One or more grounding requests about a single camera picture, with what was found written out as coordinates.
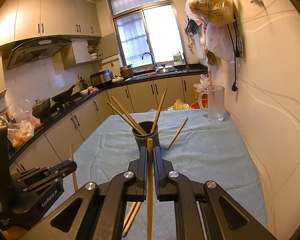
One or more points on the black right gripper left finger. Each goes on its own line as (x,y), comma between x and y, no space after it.
(137,186)

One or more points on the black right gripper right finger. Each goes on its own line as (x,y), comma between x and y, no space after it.
(165,191)

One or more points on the wooden chopstick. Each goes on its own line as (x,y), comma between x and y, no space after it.
(131,220)
(177,133)
(149,188)
(125,119)
(159,110)
(129,117)
(73,168)
(128,215)

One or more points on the black kitchen countertop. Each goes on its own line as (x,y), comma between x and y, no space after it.
(90,92)

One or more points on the beige lower kitchen cabinets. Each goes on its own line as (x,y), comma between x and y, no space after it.
(82,117)

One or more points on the beige kitchen cabinets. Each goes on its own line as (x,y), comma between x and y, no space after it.
(82,117)
(23,19)

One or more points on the kitchen window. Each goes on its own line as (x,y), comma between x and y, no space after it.
(147,31)

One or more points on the beige upper kitchen cabinets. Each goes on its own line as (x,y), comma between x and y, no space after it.
(23,19)

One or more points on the dark cylindrical utensil holder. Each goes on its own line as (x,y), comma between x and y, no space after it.
(141,140)

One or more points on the light blue table cloth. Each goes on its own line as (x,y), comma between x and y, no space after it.
(218,194)

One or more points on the plastic bag with fruit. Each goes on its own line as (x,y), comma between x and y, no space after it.
(18,134)

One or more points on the red plastic basin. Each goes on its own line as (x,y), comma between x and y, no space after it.
(196,104)

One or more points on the clear glass mug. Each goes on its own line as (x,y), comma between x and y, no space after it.
(215,102)

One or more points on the dark lidded pot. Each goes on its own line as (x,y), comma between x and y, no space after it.
(41,109)

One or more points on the brown clay pot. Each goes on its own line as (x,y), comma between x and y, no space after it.
(127,71)

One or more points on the black wok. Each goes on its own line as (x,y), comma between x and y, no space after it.
(65,95)

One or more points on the steel pot lid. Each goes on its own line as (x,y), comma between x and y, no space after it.
(164,69)

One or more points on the green detergent bottle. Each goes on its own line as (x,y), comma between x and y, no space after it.
(178,58)

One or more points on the pink plastic bag hanging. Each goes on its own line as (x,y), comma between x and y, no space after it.
(218,42)

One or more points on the black range hood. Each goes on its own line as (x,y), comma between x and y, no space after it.
(35,49)

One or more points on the yellow plastic bag hanging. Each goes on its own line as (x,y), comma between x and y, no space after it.
(214,12)

